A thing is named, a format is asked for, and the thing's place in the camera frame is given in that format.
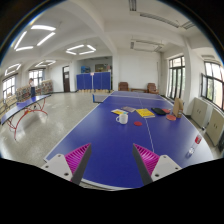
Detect blue partition boards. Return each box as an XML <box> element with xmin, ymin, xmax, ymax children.
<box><xmin>76</xmin><ymin>72</ymin><xmax>111</xmax><ymax>90</ymax></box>

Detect right brown armchair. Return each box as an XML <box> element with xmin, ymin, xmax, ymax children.
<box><xmin>147</xmin><ymin>83</ymin><xmax>159</xmax><ymax>94</ymax></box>

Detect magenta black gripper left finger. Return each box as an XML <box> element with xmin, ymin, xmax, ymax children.
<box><xmin>42</xmin><ymin>143</ymin><xmax>92</xmax><ymax>185</ymax></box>

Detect beige wall cabinet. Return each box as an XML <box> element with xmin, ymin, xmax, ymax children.
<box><xmin>191</xmin><ymin>98</ymin><xmax>224</xmax><ymax>146</ymax></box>

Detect white ceramic mug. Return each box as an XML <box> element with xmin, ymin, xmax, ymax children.
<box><xmin>116</xmin><ymin>114</ymin><xmax>128</xmax><ymax>124</ymax></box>

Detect person standing in background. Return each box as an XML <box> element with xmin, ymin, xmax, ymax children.
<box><xmin>29</xmin><ymin>78</ymin><xmax>36</xmax><ymax>97</ymax></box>

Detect brown armchair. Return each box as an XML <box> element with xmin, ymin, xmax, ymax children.
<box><xmin>147</xmin><ymin>83</ymin><xmax>159</xmax><ymax>94</ymax></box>
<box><xmin>118</xmin><ymin>82</ymin><xmax>129</xmax><ymax>91</ymax></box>

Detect orange round paddle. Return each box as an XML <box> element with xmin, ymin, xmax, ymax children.
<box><xmin>166</xmin><ymin>115</ymin><xmax>176</xmax><ymax>121</ymax></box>

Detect red round coaster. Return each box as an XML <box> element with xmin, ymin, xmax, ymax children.
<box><xmin>134</xmin><ymin>121</ymin><xmax>142</xmax><ymax>126</ymax></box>

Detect dark brown door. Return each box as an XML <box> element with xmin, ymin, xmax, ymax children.
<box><xmin>62</xmin><ymin>66</ymin><xmax>70</xmax><ymax>92</ymax></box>

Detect black paddle case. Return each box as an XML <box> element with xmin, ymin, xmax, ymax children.
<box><xmin>151</xmin><ymin>108</ymin><xmax>166</xmax><ymax>115</ymax></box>

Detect clear plastic water bottle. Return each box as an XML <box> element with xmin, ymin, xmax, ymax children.
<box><xmin>188</xmin><ymin>134</ymin><xmax>202</xmax><ymax>155</ymax></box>

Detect left brown armchair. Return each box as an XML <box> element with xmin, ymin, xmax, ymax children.
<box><xmin>118</xmin><ymin>82</ymin><xmax>129</xmax><ymax>91</ymax></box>

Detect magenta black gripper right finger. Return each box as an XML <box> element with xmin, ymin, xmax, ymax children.
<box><xmin>132</xmin><ymin>144</ymin><xmax>181</xmax><ymax>185</ymax></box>

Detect yellow white booklet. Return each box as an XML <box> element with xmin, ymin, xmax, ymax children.
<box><xmin>111</xmin><ymin>109</ymin><xmax>128</xmax><ymax>115</ymax></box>

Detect red table tennis paddle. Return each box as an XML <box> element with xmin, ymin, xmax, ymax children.
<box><xmin>162</xmin><ymin>109</ymin><xmax>171</xmax><ymax>114</ymax></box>

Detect yellow book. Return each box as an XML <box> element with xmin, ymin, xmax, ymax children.
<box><xmin>136</xmin><ymin>108</ymin><xmax>155</xmax><ymax>118</ymax></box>

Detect grey notebook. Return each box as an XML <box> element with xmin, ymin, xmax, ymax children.
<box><xmin>121</xmin><ymin>106</ymin><xmax>136</xmax><ymax>113</ymax></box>

